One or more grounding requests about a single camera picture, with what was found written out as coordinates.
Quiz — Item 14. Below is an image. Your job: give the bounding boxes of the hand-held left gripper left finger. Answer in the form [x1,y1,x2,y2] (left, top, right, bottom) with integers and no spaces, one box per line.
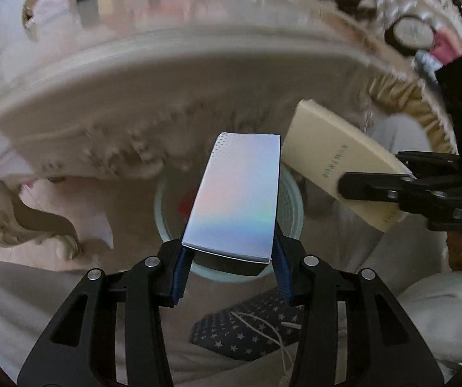
[16,239,193,387]

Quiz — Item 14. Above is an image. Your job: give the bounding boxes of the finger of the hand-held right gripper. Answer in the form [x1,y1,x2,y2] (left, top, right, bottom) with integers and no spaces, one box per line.
[338,171,433,212]
[396,150,462,178]

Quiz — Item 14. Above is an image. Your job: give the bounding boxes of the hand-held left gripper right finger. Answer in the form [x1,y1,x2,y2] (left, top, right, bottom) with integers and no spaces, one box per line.
[271,226,445,387]

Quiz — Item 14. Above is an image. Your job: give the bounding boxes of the white mesh waste basket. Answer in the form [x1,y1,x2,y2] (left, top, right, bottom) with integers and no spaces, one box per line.
[154,167,305,283]

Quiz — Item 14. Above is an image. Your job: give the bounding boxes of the cream cardboard box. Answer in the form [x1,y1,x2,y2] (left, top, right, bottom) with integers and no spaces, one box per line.
[281,99,415,233]

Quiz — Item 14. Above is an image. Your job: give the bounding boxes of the iridescent silver box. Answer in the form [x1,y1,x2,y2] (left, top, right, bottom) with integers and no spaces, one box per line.
[182,131,282,264]

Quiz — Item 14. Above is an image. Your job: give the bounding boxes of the beige fringed sofa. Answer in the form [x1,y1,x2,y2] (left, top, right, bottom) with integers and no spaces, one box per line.
[324,8,457,154]

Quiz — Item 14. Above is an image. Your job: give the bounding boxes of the dark star-print cloth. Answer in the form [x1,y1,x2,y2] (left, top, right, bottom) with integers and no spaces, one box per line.
[190,292,308,361]

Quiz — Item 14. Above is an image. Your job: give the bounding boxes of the pink cloth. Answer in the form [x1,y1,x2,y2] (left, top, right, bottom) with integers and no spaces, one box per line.
[433,32,462,63]

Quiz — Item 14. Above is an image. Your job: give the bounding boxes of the ornate cream sofa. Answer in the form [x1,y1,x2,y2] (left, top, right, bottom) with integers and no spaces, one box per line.
[255,0,462,89]
[21,0,78,43]

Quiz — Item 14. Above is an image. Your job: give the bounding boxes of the person's beige pants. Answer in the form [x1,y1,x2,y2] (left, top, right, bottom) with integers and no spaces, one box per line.
[0,193,462,387]

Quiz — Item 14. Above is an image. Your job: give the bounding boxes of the ornate cream coffee table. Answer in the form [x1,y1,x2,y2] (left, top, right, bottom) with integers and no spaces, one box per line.
[0,0,377,261]

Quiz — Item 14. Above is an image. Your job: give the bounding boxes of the white drawstring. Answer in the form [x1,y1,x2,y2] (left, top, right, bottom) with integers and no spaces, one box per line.
[231,310,302,387]

